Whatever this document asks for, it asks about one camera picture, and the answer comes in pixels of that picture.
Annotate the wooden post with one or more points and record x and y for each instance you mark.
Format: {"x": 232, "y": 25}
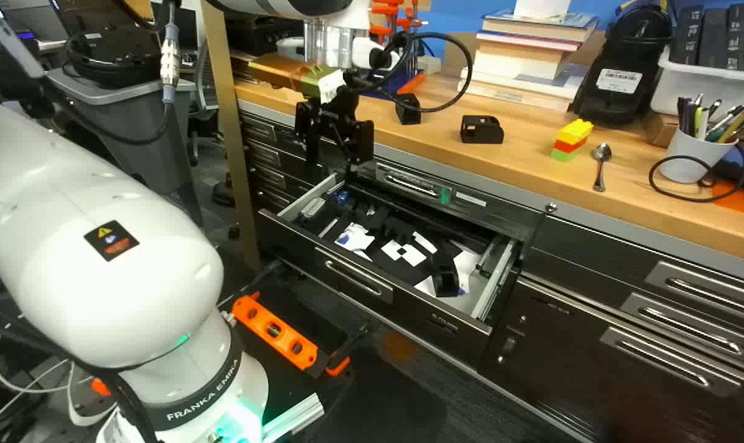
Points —
{"x": 219, "y": 46}

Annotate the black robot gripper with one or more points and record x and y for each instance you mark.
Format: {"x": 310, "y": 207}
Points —
{"x": 336, "y": 122}

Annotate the black parts in drawer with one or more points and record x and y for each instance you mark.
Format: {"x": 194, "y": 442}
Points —
{"x": 401, "y": 244}

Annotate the black metal drawer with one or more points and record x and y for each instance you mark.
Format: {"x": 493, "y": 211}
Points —
{"x": 492, "y": 228}

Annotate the metal spoon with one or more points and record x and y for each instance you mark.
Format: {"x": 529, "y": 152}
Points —
{"x": 603, "y": 156}

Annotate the colourful lego brick stack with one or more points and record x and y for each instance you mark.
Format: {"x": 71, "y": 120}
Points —
{"x": 571, "y": 140}

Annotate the black tool cabinet workbench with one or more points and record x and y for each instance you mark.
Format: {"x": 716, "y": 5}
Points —
{"x": 607, "y": 334}

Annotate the white cup with pens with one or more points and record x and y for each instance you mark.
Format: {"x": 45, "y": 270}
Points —
{"x": 704, "y": 143}

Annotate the black printed block object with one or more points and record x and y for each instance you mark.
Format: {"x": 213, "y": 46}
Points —
{"x": 482, "y": 129}

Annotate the black bag with label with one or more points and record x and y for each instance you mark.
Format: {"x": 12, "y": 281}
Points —
{"x": 623, "y": 81}

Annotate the white storage bin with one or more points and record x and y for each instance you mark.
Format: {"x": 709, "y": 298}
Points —
{"x": 705, "y": 56}

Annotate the orange spirit level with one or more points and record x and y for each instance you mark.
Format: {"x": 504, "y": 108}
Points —
{"x": 296, "y": 349}

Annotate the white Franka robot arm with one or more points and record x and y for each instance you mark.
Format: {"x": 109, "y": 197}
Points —
{"x": 126, "y": 284}

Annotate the small black printed block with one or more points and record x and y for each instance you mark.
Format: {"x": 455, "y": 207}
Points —
{"x": 407, "y": 109}

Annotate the stack of books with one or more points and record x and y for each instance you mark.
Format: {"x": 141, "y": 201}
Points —
{"x": 532, "y": 61}

